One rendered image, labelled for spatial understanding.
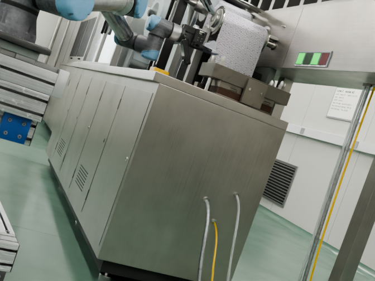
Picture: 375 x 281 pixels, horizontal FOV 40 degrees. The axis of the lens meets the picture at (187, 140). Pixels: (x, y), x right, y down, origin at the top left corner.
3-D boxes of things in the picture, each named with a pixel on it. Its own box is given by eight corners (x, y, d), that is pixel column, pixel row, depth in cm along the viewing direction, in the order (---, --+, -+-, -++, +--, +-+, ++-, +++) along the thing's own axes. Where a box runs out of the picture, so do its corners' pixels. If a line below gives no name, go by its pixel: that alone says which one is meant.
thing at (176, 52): (153, 83, 324) (184, -4, 322) (173, 91, 329) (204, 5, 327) (160, 85, 311) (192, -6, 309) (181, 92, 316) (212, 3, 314)
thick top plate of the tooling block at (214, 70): (197, 74, 238) (202, 62, 238) (269, 102, 253) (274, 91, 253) (211, 76, 224) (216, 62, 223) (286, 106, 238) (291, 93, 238)
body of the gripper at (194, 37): (208, 33, 237) (185, 23, 233) (202, 51, 238) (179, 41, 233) (202, 33, 244) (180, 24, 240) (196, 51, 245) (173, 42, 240)
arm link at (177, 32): (170, 38, 232) (164, 38, 239) (179, 42, 233) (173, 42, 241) (176, 22, 231) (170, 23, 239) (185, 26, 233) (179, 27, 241)
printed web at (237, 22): (172, 86, 280) (204, -4, 278) (210, 100, 289) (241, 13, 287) (198, 90, 244) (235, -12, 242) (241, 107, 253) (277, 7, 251)
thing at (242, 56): (206, 67, 244) (220, 29, 243) (248, 84, 253) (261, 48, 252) (206, 67, 243) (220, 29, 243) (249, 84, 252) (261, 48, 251)
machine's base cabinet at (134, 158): (40, 161, 447) (73, 66, 444) (110, 182, 471) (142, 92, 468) (87, 281, 213) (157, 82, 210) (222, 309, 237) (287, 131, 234)
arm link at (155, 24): (142, 31, 235) (149, 13, 234) (164, 40, 239) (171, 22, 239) (147, 30, 227) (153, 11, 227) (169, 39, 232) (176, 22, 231)
